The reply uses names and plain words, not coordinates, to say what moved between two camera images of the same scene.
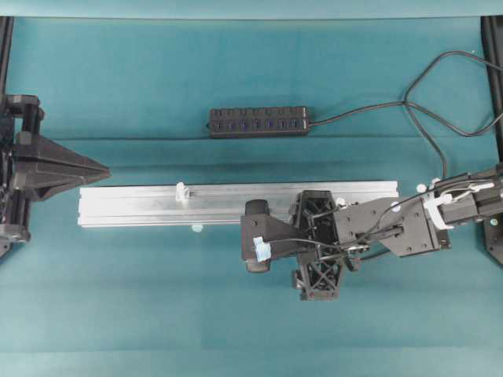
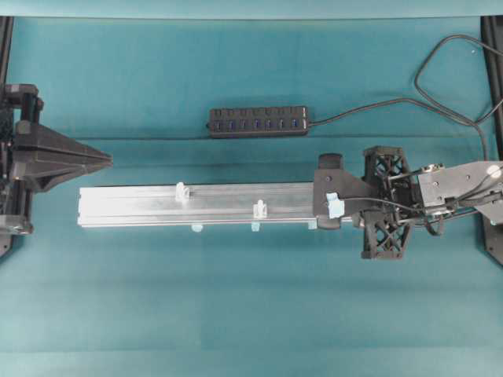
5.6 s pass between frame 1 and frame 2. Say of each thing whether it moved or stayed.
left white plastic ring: stayed
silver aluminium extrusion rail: stayed
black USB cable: moved
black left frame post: stayed
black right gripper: moved
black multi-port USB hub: stayed
